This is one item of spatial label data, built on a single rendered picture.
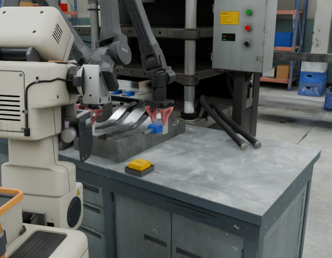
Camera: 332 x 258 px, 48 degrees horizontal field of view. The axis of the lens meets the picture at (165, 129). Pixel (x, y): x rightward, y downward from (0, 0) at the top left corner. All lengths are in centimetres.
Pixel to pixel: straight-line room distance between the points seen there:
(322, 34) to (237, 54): 565
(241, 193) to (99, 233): 73
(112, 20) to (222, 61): 101
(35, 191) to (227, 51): 130
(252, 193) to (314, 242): 138
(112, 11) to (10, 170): 61
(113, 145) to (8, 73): 54
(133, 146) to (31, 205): 49
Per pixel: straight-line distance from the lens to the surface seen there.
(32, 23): 118
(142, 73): 239
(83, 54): 157
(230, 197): 125
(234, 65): 211
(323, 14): 769
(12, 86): 115
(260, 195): 128
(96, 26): 257
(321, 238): 269
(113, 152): 152
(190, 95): 213
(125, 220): 160
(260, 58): 205
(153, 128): 147
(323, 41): 769
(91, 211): 173
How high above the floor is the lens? 136
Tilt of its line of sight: 17 degrees down
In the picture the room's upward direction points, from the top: straight up
